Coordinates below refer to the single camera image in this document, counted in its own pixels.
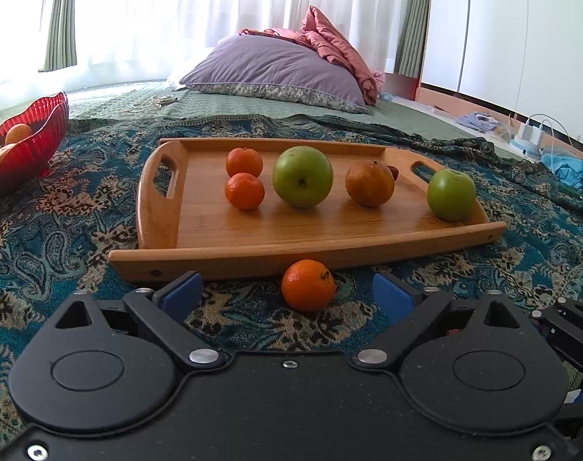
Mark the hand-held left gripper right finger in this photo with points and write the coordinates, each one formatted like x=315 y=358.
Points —
x=392 y=297

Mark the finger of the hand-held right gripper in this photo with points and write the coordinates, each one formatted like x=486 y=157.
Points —
x=567 y=333

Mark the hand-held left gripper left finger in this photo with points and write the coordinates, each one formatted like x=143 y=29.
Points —
x=178 y=295

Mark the small tangerine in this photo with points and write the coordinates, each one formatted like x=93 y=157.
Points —
x=244 y=162
x=308 y=285
x=244 y=191

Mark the large orange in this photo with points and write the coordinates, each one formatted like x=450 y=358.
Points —
x=369 y=183

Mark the green apple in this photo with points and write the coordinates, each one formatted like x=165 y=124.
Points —
x=451 y=194
x=302 y=176

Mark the dark red date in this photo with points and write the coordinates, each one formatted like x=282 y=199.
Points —
x=393 y=172

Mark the teal paisley blanket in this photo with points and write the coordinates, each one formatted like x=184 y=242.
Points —
x=56 y=240

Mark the blue cloth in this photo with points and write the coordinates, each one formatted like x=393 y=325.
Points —
x=577 y=173

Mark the light blue power strip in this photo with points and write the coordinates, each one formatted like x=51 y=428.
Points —
x=524 y=146

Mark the lavender cloth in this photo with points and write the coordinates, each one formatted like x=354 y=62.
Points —
x=478 y=121

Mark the green bedspread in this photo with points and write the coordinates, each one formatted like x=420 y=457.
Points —
x=224 y=103

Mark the white charger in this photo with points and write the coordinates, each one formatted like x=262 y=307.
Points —
x=529 y=130

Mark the wooden bed board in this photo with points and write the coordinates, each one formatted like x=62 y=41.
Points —
x=430 y=93

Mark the red glass bowl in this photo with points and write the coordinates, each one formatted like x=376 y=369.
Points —
x=41 y=134

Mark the orange fruit in bowl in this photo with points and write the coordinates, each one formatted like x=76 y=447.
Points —
x=4 y=157
x=17 y=133

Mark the purple pillow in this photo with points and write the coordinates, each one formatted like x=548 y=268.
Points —
x=277 y=69

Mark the pink quilt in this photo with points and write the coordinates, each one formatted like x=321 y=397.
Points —
x=339 y=43

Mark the green curtain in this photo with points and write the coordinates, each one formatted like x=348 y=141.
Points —
x=414 y=14
x=60 y=14

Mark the white sheer curtain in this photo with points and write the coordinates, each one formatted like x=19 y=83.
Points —
x=224 y=5

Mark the white wardrobe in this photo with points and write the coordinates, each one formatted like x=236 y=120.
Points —
x=512 y=29

